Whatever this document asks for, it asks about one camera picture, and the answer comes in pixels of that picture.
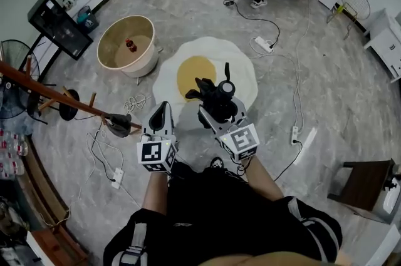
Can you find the brown soda bottle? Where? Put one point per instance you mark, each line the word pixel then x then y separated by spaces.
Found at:
pixel 131 45

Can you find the person's black shirt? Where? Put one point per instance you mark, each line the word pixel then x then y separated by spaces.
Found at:
pixel 219 211

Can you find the white cabinet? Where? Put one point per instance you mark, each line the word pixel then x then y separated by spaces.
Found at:
pixel 385 42

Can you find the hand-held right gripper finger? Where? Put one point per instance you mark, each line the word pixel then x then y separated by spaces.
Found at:
pixel 242 111
pixel 209 122

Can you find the gray hat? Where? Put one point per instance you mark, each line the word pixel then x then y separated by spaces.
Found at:
pixel 119 124

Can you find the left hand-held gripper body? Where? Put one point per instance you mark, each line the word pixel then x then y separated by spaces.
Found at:
pixel 152 152

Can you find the egg-shaped rug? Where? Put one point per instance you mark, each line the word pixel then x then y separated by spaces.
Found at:
pixel 194 77

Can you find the white power strip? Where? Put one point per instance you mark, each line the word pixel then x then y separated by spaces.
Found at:
pixel 117 178
pixel 294 135
pixel 264 44

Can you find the black glass cabinet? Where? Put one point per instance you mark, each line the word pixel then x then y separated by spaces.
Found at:
pixel 59 25

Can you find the cluster of clear water bottles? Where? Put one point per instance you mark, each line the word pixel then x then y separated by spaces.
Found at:
pixel 12 149

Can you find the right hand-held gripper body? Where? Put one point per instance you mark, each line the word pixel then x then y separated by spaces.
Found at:
pixel 241 141

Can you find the person's right forearm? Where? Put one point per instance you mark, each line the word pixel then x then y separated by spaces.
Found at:
pixel 261 178

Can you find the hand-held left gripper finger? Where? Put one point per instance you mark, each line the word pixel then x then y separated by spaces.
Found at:
pixel 170 127
pixel 146 128

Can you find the dark wooden stool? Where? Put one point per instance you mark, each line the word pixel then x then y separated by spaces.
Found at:
pixel 363 183

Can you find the brown wooden ledge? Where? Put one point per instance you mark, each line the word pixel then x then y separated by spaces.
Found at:
pixel 47 196

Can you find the person's face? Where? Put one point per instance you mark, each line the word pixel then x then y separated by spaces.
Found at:
pixel 266 260

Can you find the person's left forearm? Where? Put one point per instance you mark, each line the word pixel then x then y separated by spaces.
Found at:
pixel 155 192

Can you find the dark waste bin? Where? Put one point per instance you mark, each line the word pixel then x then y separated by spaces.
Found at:
pixel 87 20

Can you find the person's black shoe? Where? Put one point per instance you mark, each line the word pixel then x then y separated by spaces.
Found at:
pixel 216 162

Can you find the wooden coat rack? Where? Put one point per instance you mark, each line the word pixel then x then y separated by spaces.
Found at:
pixel 31 80

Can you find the round beige tub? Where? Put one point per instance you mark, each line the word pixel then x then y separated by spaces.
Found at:
pixel 141 49

